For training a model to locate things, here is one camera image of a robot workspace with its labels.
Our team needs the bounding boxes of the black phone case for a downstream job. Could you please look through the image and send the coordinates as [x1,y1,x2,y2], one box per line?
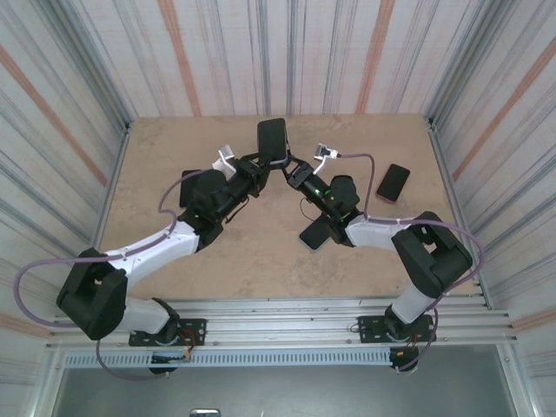
[256,117,289,166]

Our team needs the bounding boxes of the phone with green edge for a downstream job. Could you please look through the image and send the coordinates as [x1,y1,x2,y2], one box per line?
[179,169,204,209]

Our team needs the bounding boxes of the pink phone case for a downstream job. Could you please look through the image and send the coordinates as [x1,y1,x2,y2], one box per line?
[375,163,412,203]

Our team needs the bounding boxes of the aluminium table edge profile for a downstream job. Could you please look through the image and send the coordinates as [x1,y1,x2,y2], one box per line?
[48,120,134,335]
[425,115,494,310]

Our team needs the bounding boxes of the grey metal panel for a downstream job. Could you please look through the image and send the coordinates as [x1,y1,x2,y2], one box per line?
[51,367,518,417]

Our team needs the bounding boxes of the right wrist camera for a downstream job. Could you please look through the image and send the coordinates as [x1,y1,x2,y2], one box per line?
[312,142,341,175]

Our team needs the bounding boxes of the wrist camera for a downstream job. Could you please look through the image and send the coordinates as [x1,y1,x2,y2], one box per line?
[211,144,238,174]
[312,142,341,175]

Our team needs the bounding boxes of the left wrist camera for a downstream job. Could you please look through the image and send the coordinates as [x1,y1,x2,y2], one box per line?
[211,144,238,174]

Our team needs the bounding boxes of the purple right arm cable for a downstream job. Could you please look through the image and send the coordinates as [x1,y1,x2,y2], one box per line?
[337,151,487,374]

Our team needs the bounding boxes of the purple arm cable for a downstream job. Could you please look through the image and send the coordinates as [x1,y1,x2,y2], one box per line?
[337,151,487,374]
[15,171,205,381]

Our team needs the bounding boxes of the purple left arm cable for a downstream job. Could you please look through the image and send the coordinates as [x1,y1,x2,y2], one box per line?
[15,171,205,381]

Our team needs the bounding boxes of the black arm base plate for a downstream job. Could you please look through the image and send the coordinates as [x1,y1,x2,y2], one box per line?
[129,317,208,348]
[355,314,438,345]

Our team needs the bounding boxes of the aluminium mounting rail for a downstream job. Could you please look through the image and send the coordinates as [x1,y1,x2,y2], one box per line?
[45,296,520,351]

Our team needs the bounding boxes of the red black wire bundle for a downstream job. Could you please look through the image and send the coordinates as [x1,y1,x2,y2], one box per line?
[393,332,421,358]
[180,328,195,362]

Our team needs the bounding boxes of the perforated cable tray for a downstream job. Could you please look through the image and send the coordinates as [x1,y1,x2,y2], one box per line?
[63,349,394,370]

